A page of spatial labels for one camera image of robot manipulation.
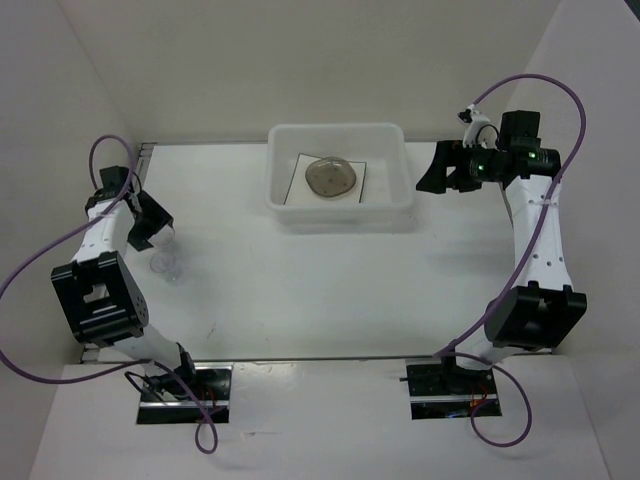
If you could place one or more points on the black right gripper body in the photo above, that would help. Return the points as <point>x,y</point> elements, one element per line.
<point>484,160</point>

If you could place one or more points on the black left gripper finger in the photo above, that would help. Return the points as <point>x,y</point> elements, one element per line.
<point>138,238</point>
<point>156,217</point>

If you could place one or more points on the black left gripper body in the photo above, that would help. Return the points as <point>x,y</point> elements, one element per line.
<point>136,222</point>

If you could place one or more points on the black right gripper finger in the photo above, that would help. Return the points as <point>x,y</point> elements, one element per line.
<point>435,178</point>
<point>460,180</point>

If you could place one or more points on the smoky grey glass plate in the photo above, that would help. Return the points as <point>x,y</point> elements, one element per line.
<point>330,177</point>

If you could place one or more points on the square white black-rimmed plate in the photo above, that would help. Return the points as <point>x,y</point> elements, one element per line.
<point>300,194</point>

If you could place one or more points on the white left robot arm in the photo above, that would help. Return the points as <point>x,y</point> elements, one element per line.
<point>66,284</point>

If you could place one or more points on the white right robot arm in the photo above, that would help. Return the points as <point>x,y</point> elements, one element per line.
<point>540,305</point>

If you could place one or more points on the translucent white plastic bin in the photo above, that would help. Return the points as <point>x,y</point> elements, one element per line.
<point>388,196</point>

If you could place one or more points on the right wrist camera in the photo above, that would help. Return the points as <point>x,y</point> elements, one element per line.
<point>476,124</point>

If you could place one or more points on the aluminium table edge rail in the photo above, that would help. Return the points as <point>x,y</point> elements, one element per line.
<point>115,313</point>

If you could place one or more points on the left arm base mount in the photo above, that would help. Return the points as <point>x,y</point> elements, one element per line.
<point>163,402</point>

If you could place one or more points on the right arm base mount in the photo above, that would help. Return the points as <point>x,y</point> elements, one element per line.
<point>439,389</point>

